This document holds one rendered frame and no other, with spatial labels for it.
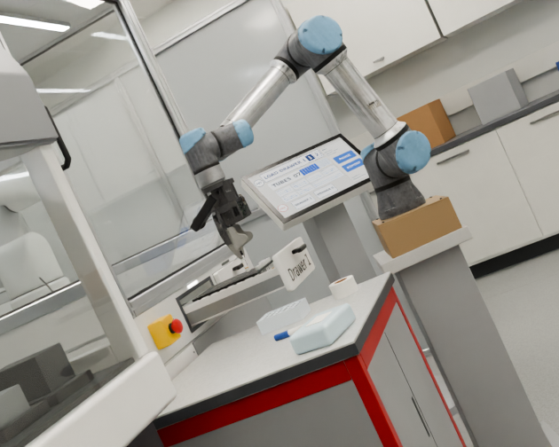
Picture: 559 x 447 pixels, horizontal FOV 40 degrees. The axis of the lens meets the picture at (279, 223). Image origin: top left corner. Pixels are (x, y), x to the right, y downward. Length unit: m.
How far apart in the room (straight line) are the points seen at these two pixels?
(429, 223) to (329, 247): 0.93
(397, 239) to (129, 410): 1.14
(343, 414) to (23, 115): 0.85
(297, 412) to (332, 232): 1.65
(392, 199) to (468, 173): 2.72
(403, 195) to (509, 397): 0.69
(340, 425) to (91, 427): 0.54
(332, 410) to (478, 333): 0.91
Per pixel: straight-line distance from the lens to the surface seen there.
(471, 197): 5.09
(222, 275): 2.57
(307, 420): 1.63
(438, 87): 5.76
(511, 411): 2.50
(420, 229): 2.31
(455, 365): 2.42
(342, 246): 3.20
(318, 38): 2.20
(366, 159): 2.38
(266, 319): 2.03
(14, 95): 1.53
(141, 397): 1.46
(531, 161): 5.03
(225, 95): 4.07
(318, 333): 1.58
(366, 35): 5.49
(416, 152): 2.25
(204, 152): 2.04
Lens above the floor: 1.09
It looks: 2 degrees down
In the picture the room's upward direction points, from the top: 25 degrees counter-clockwise
